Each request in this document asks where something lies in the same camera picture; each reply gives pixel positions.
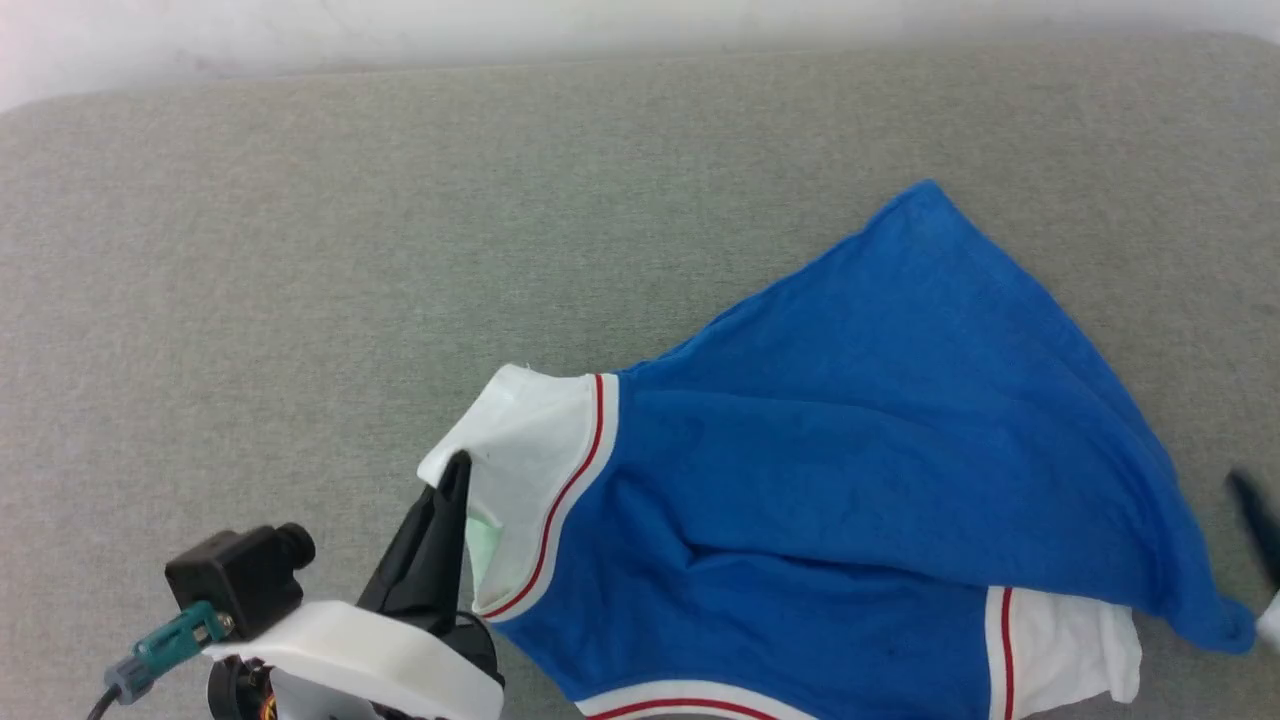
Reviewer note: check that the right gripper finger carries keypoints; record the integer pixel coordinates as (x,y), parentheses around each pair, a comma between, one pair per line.
(1258,520)

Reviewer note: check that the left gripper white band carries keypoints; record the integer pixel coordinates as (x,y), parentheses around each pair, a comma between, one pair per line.
(360,655)

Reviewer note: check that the blue white red-striped garment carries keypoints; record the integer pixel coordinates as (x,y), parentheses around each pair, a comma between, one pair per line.
(850,450)

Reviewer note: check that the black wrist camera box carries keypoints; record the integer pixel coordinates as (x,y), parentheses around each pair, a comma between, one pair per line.
(235,580)

